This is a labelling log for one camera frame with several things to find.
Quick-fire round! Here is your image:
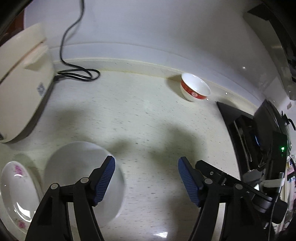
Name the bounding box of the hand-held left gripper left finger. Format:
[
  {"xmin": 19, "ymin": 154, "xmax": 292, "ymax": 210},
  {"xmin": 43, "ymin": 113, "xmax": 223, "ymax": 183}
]
[{"xmin": 24, "ymin": 156, "xmax": 115, "ymax": 241}]

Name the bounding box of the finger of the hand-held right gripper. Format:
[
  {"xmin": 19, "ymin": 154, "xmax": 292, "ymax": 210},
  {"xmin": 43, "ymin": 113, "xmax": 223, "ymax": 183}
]
[{"xmin": 195, "ymin": 160, "xmax": 255, "ymax": 197}]

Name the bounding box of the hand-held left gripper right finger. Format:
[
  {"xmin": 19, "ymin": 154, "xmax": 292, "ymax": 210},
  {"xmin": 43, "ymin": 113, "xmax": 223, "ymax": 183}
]
[{"xmin": 178, "ymin": 157, "xmax": 273, "ymax": 241}]

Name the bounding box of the large white bowl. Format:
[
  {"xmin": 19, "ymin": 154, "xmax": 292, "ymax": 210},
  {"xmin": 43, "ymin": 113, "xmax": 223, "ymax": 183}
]
[{"xmin": 44, "ymin": 141, "xmax": 127, "ymax": 227}]

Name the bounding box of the white floral plate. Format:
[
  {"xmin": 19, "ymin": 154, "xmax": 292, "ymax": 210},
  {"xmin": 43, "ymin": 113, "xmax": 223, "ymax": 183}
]
[{"xmin": 0, "ymin": 161, "xmax": 45, "ymax": 235}]

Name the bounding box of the red and white bowl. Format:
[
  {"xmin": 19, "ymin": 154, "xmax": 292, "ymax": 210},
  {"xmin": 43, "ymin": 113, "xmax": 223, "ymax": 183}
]
[{"xmin": 180, "ymin": 73, "xmax": 211, "ymax": 103}]

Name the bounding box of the black pot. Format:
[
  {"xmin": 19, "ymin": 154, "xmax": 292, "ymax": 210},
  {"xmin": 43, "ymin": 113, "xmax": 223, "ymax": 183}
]
[{"xmin": 253, "ymin": 99, "xmax": 293, "ymax": 168}]

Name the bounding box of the black gas stove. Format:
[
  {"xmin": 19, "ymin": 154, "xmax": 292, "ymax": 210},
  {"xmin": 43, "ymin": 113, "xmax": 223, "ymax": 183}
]
[{"xmin": 216, "ymin": 101, "xmax": 278, "ymax": 183}]

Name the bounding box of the cream rice cooker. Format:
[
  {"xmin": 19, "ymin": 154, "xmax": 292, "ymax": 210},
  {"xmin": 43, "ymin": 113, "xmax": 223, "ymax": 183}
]
[{"xmin": 0, "ymin": 23, "xmax": 56, "ymax": 143}]

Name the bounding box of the range hood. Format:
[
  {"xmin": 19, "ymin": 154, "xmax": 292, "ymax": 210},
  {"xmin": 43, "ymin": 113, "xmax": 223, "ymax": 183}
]
[{"xmin": 242, "ymin": 0, "xmax": 296, "ymax": 100}]

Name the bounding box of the black power cable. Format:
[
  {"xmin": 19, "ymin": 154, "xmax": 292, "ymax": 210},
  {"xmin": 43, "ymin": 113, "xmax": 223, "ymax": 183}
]
[{"xmin": 55, "ymin": 0, "xmax": 100, "ymax": 82}]

